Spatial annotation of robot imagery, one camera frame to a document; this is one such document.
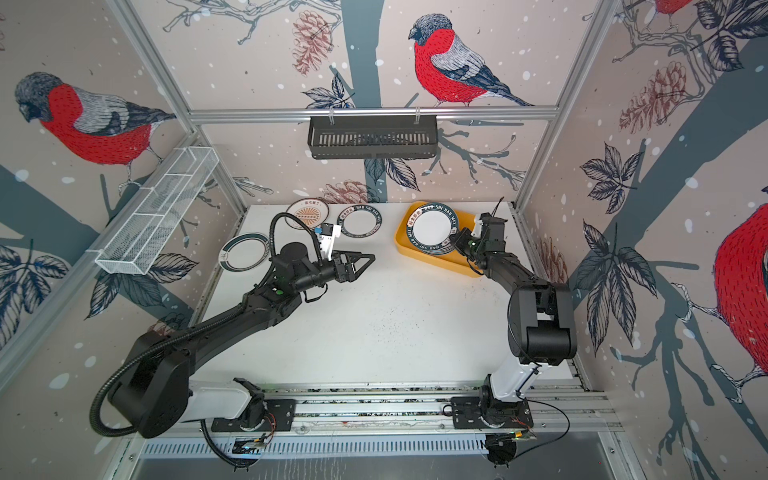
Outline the orange sunburst plate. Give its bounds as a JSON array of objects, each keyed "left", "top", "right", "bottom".
[
  {"left": 415, "top": 239, "right": 454, "bottom": 256},
  {"left": 286, "top": 198, "right": 330, "bottom": 229}
]

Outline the left black cable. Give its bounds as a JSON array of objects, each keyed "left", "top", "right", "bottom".
[{"left": 199, "top": 419, "right": 271, "bottom": 470}]

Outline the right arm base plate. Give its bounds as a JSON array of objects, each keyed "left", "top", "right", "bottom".
[{"left": 449, "top": 396, "right": 534, "bottom": 430}]

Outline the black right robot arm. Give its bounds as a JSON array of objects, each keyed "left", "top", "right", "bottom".
[{"left": 449, "top": 213, "right": 577, "bottom": 427}]

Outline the white mesh wire shelf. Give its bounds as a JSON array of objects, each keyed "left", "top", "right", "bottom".
[{"left": 95, "top": 146, "right": 219, "bottom": 275}]

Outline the black cable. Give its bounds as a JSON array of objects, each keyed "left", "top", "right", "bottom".
[
  {"left": 199, "top": 419, "right": 271, "bottom": 470},
  {"left": 509, "top": 398, "right": 571, "bottom": 462}
]

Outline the yellow plastic bin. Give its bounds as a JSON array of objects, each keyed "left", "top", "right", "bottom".
[{"left": 394, "top": 201, "right": 479, "bottom": 278}]

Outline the right black cable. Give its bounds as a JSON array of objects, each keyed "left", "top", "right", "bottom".
[{"left": 509, "top": 398, "right": 571, "bottom": 462}]

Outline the green rimmed plate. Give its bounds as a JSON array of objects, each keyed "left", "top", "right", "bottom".
[{"left": 218, "top": 232, "right": 269, "bottom": 273}]

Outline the black hanging wire basket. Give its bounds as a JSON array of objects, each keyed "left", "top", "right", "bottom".
[{"left": 307, "top": 115, "right": 439, "bottom": 160}]

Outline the horizontal aluminium frame bar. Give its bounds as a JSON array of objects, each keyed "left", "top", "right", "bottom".
[{"left": 187, "top": 106, "right": 560, "bottom": 125}]

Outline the green lettered plate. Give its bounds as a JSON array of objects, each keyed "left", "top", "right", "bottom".
[
  {"left": 336, "top": 204, "right": 383, "bottom": 239},
  {"left": 409, "top": 202, "right": 459, "bottom": 245}
]

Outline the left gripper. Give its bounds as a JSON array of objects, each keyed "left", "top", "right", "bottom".
[{"left": 292, "top": 249, "right": 374, "bottom": 295}]

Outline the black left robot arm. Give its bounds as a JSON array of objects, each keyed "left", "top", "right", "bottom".
[{"left": 89, "top": 242, "right": 376, "bottom": 438}]

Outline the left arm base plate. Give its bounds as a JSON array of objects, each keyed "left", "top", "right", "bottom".
[{"left": 210, "top": 399, "right": 297, "bottom": 433}]

